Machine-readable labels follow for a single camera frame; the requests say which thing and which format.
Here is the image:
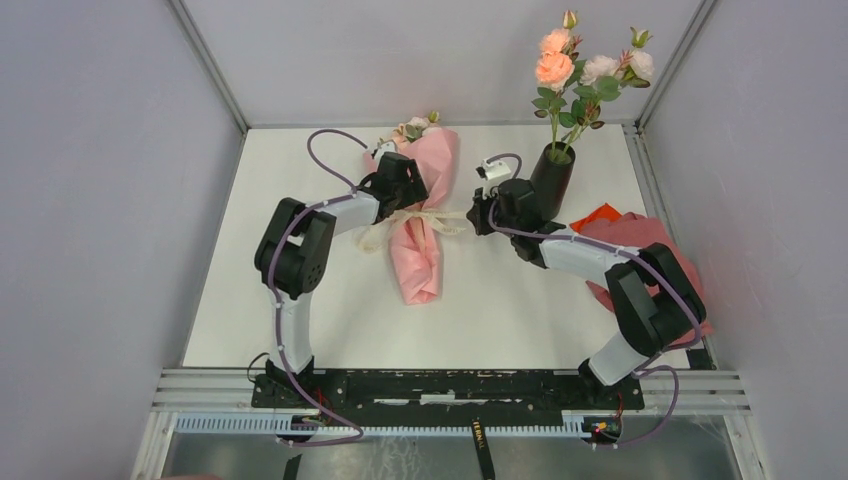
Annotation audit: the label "cream printed ribbon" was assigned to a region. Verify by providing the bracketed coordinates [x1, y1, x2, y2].
[354, 209, 466, 253]

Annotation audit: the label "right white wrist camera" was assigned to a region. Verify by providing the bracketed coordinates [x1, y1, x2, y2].
[475, 159, 513, 185]

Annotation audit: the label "white slotted cable duct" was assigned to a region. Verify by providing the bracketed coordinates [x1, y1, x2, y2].
[173, 411, 591, 440]

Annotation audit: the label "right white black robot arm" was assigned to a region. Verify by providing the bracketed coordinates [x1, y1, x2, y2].
[467, 179, 706, 408]

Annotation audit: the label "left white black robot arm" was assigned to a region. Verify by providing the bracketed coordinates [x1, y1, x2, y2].
[254, 152, 428, 408]

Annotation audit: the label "peach white artificial roses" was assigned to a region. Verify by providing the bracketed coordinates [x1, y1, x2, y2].
[531, 10, 655, 165]

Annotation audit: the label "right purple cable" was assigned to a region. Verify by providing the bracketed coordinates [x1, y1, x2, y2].
[486, 152, 705, 450]

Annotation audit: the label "orange paper piece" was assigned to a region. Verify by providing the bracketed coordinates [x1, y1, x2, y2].
[569, 203, 622, 232]

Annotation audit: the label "pink crumpled cloth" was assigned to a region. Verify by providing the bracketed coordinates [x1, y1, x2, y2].
[577, 212, 704, 298]

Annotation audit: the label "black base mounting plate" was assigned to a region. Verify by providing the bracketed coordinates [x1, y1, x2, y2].
[249, 364, 645, 428]

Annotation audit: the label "pink paper bouquet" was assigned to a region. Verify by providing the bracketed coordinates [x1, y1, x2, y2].
[357, 111, 463, 305]

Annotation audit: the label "black printed strap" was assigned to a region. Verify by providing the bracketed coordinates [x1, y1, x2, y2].
[470, 417, 497, 480]

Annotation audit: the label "black cylindrical vase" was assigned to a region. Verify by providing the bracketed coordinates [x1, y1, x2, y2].
[530, 141, 576, 220]

